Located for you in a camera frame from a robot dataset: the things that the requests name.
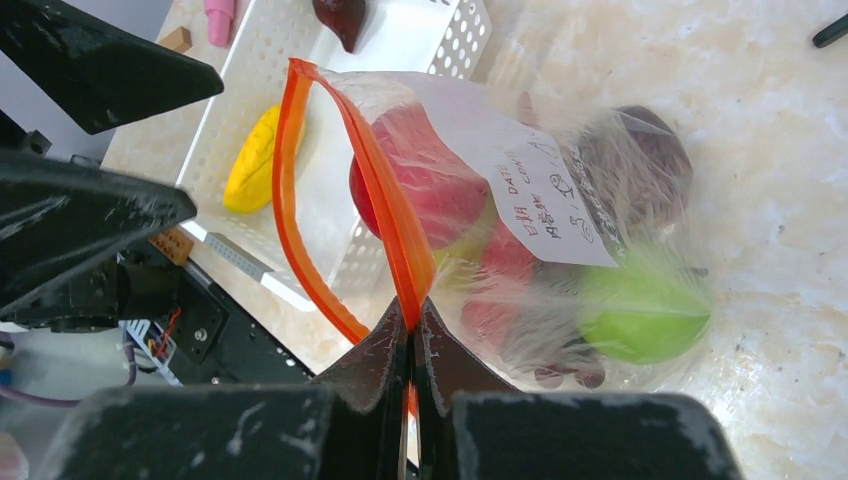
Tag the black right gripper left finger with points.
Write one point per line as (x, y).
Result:
(366, 433)

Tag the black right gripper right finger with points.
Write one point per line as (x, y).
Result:
(444, 373)

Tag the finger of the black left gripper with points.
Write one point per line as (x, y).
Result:
(102, 77)
(59, 220)

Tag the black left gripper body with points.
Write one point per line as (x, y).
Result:
(117, 288)

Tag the red chili pepper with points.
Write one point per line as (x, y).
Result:
(492, 309)

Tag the yellow corn cob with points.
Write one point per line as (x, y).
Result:
(249, 185)

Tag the clear orange-zip bag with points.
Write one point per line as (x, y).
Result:
(555, 238)

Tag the red tomato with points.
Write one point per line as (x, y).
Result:
(448, 197)

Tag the green apple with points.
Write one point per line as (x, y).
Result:
(646, 311)

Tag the dark maroon fig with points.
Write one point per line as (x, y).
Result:
(345, 18)

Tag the dark red grape bunch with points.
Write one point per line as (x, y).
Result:
(552, 359)

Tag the wooden block near left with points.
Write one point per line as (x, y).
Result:
(178, 40)

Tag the pink cylindrical toy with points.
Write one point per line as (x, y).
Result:
(220, 15)

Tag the white perforated plastic basket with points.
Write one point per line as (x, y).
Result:
(436, 37)

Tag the black microphone tripod stand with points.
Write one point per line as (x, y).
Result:
(831, 33)

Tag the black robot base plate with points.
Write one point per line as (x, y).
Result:
(216, 341)

